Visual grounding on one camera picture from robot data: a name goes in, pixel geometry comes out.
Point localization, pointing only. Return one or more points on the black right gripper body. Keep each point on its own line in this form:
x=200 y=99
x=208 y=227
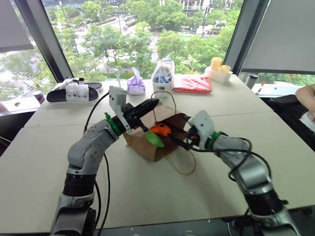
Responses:
x=194 y=135

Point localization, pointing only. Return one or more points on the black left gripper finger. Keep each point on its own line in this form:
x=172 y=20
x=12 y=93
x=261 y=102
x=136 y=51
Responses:
x=145 y=110
x=147 y=102

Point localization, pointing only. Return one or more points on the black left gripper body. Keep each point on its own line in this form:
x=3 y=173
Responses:
x=129 y=115

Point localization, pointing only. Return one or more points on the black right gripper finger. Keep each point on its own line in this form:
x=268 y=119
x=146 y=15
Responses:
x=180 y=128
x=180 y=143

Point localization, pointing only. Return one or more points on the orange carrot plush toy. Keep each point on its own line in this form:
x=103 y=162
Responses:
x=161 y=129

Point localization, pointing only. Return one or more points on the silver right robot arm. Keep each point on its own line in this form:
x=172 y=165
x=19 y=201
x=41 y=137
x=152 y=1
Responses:
x=253 y=172

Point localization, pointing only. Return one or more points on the person's bare forearm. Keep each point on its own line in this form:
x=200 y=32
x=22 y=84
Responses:
x=305 y=95

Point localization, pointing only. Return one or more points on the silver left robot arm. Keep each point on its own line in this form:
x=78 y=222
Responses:
x=83 y=152

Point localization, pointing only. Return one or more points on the clear bag with dark items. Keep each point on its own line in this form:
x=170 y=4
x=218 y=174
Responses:
x=162 y=83

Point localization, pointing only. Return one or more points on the brown paper bag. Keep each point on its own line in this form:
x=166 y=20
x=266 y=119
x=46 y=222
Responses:
x=147 y=147

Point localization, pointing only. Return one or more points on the red plastic bag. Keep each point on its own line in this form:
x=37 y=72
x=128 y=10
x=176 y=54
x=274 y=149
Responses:
x=192 y=84

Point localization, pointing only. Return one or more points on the white cup holder tray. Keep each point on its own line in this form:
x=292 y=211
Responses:
x=219 y=76

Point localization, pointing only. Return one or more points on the short pale yellow cup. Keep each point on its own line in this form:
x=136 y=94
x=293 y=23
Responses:
x=225 y=70

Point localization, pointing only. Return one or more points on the tall pale yellow cup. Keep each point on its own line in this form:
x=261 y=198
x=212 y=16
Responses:
x=216 y=63

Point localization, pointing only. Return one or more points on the grey tumbler with black lid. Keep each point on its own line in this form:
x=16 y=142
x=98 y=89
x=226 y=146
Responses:
x=252 y=81

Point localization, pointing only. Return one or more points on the red marker pen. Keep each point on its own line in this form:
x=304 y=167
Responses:
x=262 y=85

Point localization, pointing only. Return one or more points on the red and white paper cup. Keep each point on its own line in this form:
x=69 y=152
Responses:
x=38 y=97

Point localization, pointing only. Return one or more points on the black office chair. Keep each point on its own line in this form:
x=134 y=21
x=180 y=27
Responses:
x=285 y=108

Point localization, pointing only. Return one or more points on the dark window pillar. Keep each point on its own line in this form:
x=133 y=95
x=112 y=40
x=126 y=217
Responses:
x=41 y=37
x=243 y=37

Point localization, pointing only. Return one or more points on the person's white garment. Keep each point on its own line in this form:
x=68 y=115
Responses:
x=308 y=118

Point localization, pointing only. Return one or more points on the grey roller blind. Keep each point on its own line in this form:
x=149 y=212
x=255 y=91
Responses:
x=283 y=34
x=13 y=24

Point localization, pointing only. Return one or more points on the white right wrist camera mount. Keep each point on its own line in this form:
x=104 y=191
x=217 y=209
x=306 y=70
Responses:
x=202 y=124

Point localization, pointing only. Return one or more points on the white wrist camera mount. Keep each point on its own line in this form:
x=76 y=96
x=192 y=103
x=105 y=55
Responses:
x=115 y=98
x=202 y=124

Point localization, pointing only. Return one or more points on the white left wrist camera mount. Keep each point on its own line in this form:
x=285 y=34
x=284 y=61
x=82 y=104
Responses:
x=115 y=98

